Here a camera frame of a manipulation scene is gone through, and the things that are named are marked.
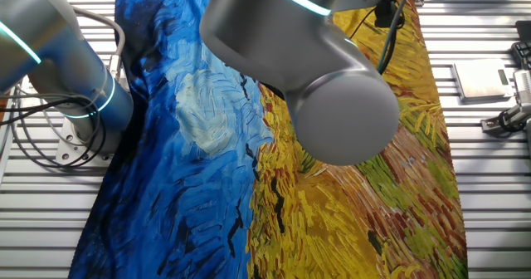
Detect painted wheat field cloth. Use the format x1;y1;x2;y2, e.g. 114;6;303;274
68;0;470;279

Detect black keyboard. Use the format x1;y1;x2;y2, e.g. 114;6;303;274
510;41;531;71

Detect black flat device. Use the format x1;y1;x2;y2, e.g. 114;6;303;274
515;20;531;42

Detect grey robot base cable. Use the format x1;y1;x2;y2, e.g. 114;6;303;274
72;7;126;81

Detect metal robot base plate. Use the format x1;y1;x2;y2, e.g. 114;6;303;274
56;115;117;169

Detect black base cable loops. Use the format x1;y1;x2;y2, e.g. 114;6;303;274
0;95;108;169

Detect small silver camera on mount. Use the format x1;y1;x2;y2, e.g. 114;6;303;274
480;103;531;140

